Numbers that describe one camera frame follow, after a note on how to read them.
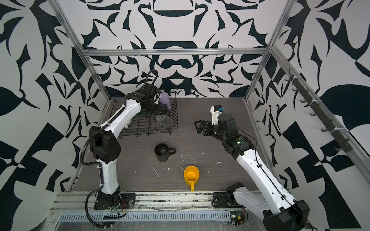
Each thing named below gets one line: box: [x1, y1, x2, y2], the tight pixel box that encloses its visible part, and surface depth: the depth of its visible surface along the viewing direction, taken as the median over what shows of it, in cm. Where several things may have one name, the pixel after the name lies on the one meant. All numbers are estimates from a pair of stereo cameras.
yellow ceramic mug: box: [183, 165, 200, 193], surface depth 77 cm
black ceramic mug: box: [154, 142, 177, 163], surface depth 86 cm
